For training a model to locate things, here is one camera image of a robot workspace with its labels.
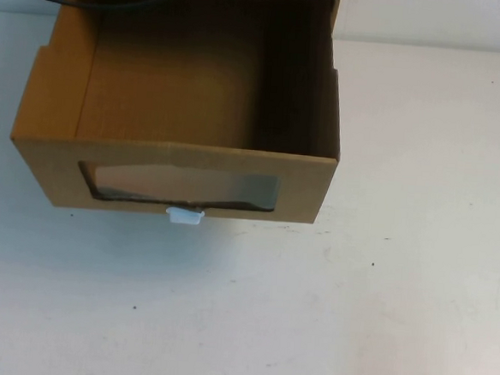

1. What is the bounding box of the white plastic drawer handle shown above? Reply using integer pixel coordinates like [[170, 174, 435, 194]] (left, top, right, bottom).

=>
[[164, 205, 205, 228]]

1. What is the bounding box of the cardboard shoe box drawer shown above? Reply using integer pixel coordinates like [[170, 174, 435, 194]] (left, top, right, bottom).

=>
[[3, 0, 354, 228]]

